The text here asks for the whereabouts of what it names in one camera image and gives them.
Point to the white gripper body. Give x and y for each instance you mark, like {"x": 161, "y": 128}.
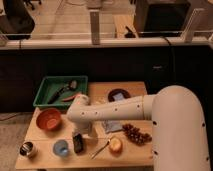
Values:
{"x": 83, "y": 129}

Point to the wooden table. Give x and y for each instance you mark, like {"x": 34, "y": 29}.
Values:
{"x": 130, "y": 156}

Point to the light blue sponge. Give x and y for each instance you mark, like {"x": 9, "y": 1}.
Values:
{"x": 118, "y": 97}

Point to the grey metal post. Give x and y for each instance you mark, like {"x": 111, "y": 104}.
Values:
{"x": 95, "y": 27}

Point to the red chili pepper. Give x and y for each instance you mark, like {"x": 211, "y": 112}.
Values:
{"x": 71, "y": 97}

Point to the black office chair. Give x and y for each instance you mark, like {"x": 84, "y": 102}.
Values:
{"x": 16, "y": 23}

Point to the small metal tin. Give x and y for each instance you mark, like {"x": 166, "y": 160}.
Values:
{"x": 28, "y": 149}

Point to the blue plastic cup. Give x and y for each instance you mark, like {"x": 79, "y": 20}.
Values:
{"x": 60, "y": 148}

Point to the grey crumpled cloth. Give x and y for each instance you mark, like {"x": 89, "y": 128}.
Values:
{"x": 111, "y": 126}

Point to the orange peach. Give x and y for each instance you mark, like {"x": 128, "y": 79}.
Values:
{"x": 115, "y": 145}

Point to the purple bowl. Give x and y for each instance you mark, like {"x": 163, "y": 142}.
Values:
{"x": 116, "y": 91}

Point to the black handled brush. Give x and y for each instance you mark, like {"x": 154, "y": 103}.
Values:
{"x": 71, "y": 86}

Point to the red bowl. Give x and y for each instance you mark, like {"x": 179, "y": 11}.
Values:
{"x": 49, "y": 119}

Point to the green plastic tray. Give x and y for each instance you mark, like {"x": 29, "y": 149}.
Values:
{"x": 50, "y": 84}

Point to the bunch of dark grapes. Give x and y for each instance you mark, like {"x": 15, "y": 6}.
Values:
{"x": 134, "y": 135}

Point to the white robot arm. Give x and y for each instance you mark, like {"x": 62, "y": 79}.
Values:
{"x": 179, "y": 137}

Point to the black eraser block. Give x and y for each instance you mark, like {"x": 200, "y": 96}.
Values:
{"x": 78, "y": 143}

